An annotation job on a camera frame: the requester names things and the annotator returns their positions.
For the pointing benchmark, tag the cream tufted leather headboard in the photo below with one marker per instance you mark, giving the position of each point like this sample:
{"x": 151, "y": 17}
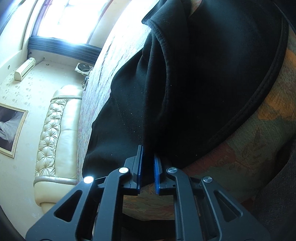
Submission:
{"x": 56, "y": 162}

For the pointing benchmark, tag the white box fan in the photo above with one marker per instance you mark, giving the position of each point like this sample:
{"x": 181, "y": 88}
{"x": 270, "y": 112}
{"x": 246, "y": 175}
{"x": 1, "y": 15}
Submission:
{"x": 83, "y": 68}

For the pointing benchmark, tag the black pants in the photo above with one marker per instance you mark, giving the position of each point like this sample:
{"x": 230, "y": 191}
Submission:
{"x": 199, "y": 76}

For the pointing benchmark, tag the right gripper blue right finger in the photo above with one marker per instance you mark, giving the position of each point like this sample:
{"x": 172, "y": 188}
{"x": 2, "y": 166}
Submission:
{"x": 204, "y": 210}

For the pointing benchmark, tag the floral bedspread bed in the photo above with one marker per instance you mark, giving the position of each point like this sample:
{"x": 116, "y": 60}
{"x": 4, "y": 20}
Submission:
{"x": 242, "y": 164}

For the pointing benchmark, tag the white wall air conditioner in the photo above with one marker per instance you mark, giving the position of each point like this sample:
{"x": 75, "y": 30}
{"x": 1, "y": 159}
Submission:
{"x": 24, "y": 69}

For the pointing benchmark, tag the framed wall picture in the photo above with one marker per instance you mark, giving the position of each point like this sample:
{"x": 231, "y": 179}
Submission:
{"x": 12, "y": 120}

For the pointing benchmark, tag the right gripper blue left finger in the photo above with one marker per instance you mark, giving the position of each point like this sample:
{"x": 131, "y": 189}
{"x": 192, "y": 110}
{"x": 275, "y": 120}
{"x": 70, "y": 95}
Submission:
{"x": 92, "y": 210}

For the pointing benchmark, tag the left blue curtain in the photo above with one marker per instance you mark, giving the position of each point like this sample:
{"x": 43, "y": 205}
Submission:
{"x": 85, "y": 52}

